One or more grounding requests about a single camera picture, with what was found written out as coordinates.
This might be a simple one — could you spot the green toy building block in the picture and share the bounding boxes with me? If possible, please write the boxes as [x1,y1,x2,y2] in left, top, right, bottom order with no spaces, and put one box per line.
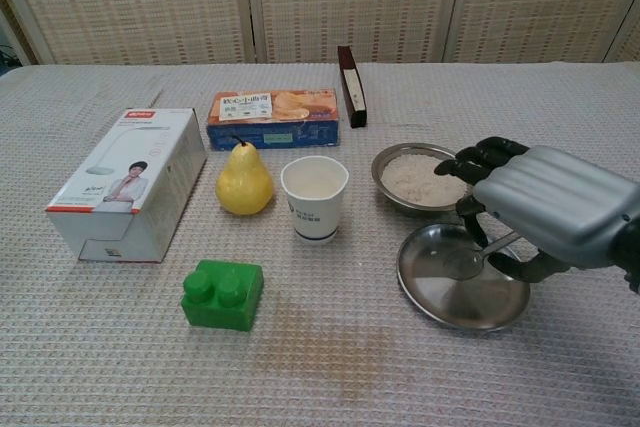
[179,259,265,333]

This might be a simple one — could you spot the beige woven tablecloth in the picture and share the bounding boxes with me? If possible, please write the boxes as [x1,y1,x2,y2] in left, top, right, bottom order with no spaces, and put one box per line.
[0,62,640,427]

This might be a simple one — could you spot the dark red narrow box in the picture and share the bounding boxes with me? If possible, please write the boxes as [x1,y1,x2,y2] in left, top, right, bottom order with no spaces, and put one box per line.
[336,44,370,129]

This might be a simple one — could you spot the black and silver right hand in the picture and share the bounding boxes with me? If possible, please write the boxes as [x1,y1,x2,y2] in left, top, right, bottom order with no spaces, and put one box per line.
[433,135,640,282]

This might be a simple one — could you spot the metal spoon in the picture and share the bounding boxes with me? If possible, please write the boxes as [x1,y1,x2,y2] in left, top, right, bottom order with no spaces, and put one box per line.
[442,230,524,282]

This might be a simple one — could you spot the white paper cup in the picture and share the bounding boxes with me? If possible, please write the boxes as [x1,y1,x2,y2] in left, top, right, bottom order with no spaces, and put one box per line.
[279,156,350,244]

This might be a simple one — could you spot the empty steel plate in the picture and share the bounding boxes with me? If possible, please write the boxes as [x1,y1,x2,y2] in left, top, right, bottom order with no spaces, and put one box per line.
[396,222,532,332]

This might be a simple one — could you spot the orange and blue cookie box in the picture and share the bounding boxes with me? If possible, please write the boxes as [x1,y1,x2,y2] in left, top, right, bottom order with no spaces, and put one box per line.
[206,87,343,152]

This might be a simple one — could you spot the steel bowl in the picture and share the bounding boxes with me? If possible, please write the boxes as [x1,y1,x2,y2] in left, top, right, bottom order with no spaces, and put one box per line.
[370,143,474,219]

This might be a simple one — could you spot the yellow pear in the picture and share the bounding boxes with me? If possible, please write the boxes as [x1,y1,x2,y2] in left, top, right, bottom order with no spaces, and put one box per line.
[215,134,275,217]

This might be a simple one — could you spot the white desk lamp box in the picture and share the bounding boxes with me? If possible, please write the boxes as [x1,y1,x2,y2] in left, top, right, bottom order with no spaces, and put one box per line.
[44,107,209,264]

